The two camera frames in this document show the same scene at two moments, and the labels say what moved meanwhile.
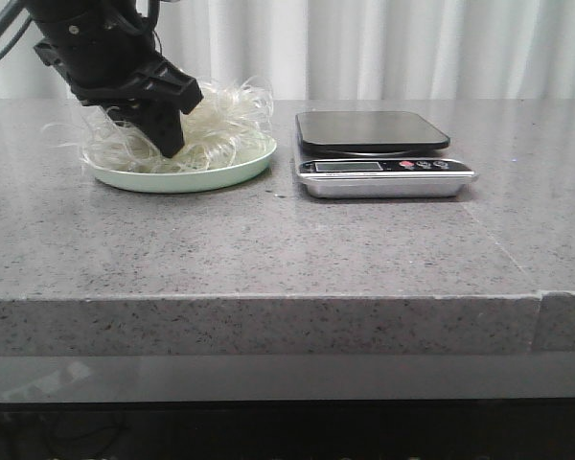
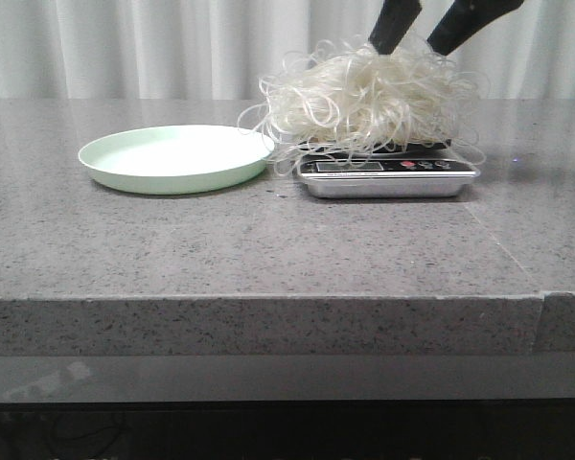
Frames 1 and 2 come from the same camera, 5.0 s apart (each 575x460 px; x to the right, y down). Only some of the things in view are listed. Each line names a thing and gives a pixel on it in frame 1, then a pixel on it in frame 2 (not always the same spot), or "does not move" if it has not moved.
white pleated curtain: (354, 50) does not move
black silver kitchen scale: (377, 154) does not move
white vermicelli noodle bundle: (231, 126) -> (340, 101)
